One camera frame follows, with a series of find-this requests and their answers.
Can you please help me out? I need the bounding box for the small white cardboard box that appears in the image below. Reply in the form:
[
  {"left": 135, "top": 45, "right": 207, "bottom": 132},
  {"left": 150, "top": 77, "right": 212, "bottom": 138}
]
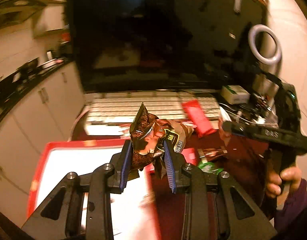
[{"left": 221, "top": 85, "right": 250, "bottom": 105}]

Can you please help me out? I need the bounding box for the black wok pan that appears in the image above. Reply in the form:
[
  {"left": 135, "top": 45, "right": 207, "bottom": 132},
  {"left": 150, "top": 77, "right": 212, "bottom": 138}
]
[{"left": 17, "top": 57, "right": 40, "bottom": 76}]

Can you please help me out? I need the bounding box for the white ring light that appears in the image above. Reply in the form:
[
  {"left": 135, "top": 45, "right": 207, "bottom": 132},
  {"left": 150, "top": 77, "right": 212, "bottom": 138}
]
[{"left": 248, "top": 24, "right": 282, "bottom": 66}]

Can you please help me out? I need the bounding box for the white keyboard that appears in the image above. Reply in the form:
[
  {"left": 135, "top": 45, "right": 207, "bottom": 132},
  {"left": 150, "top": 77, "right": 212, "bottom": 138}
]
[{"left": 84, "top": 90, "right": 221, "bottom": 137}]

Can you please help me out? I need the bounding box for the brown crinkled snack bag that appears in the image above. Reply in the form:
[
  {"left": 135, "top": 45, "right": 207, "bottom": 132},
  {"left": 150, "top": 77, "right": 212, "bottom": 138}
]
[{"left": 130, "top": 104, "right": 194, "bottom": 178}]

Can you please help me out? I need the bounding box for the dark red foil snack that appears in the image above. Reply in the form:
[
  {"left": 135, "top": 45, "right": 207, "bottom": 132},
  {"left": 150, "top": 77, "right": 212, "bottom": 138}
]
[{"left": 197, "top": 147, "right": 227, "bottom": 163}]

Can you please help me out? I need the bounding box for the red tray box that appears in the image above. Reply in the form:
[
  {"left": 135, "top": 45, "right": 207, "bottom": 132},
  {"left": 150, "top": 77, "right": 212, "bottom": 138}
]
[{"left": 22, "top": 139, "right": 161, "bottom": 239}]

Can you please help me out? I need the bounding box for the person right hand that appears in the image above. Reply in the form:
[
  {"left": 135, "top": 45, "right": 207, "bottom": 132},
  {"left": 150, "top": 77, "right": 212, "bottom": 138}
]
[{"left": 265, "top": 160, "right": 302, "bottom": 198}]

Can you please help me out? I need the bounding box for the green candy packet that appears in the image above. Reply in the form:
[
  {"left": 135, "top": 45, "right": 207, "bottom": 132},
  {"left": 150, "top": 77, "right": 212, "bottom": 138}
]
[{"left": 198, "top": 161, "right": 223, "bottom": 175}]

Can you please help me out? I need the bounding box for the range hood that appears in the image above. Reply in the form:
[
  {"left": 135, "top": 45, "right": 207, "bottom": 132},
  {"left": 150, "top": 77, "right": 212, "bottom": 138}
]
[{"left": 0, "top": 0, "right": 47, "bottom": 29}]

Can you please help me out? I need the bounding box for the white charging cable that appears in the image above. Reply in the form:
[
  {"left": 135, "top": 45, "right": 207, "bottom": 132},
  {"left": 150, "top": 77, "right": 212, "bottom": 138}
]
[{"left": 219, "top": 102, "right": 267, "bottom": 126}]

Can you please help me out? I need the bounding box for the black TCL monitor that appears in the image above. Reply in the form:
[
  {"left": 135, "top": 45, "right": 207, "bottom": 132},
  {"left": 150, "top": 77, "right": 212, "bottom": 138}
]
[{"left": 66, "top": 0, "right": 268, "bottom": 92}]

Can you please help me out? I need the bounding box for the large red tissue pack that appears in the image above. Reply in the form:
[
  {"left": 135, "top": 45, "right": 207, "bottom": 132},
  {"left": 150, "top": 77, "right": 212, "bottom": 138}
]
[{"left": 144, "top": 148, "right": 198, "bottom": 173}]

